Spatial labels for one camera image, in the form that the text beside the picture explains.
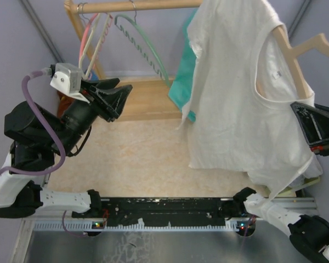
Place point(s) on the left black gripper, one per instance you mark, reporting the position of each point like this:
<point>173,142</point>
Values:
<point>114,99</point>

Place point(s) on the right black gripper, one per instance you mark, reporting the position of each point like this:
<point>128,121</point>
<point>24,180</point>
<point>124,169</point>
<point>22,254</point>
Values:
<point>318,123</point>

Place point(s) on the white t-shirt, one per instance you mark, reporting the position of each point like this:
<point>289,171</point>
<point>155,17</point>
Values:
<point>241,96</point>

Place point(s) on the beige wooden hanger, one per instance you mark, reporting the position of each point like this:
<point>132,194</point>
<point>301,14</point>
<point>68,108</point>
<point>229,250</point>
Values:
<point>318,42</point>

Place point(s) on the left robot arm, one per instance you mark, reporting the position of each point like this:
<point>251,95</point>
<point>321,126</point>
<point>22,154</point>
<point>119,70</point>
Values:
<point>34,150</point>

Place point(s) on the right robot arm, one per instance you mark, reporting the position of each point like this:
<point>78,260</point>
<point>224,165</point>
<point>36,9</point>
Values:
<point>308,234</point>

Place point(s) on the pink plastic hanger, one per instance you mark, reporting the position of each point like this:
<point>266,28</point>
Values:
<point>86,37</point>

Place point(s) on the teal t-shirt on hanger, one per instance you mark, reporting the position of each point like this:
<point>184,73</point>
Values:
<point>180,90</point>

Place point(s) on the green plastic hanger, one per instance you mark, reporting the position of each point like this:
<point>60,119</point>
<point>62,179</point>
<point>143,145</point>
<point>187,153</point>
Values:
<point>149,52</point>

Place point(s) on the blue cloth by rack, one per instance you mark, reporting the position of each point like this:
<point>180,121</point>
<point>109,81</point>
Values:
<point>93,76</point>

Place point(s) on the wooden clothes rack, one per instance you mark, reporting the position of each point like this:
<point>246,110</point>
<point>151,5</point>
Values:
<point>149,98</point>

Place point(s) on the brown cloth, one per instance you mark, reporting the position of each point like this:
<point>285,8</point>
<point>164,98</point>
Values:
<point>64,103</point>

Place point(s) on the white cloth in basket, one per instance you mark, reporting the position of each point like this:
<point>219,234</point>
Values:
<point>313,171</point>

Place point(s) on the light green laundry basket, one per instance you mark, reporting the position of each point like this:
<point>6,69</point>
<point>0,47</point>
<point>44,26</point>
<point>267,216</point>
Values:
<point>291,191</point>

